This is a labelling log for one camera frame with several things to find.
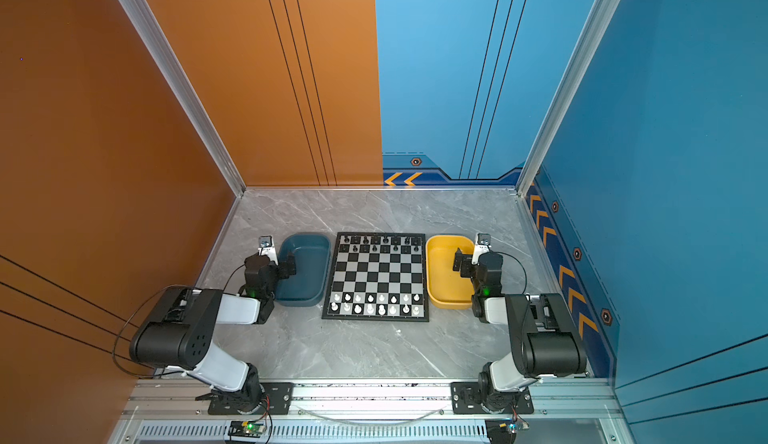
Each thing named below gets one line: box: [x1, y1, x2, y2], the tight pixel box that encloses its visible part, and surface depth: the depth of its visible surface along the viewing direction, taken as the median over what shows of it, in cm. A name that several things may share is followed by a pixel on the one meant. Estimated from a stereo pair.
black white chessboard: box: [322, 232, 429, 322], surface depth 94 cm
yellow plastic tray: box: [426, 235, 475, 310], surface depth 98 cm
